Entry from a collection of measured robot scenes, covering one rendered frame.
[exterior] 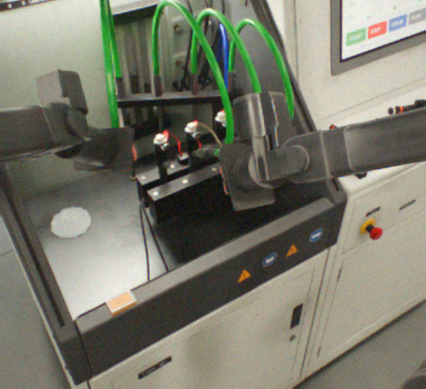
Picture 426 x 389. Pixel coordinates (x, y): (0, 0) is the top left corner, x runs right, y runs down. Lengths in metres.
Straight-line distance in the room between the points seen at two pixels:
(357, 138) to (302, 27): 0.69
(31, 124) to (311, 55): 0.82
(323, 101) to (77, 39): 0.63
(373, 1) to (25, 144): 1.01
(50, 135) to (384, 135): 0.38
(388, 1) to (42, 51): 0.86
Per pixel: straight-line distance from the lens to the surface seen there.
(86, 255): 1.25
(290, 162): 0.60
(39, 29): 1.20
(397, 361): 2.11
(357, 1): 1.34
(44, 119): 0.62
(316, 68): 1.29
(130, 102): 1.24
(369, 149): 0.57
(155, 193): 1.14
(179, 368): 1.27
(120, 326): 1.01
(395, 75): 1.52
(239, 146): 0.75
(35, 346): 2.14
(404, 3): 1.47
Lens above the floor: 1.76
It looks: 42 degrees down
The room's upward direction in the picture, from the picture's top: straight up
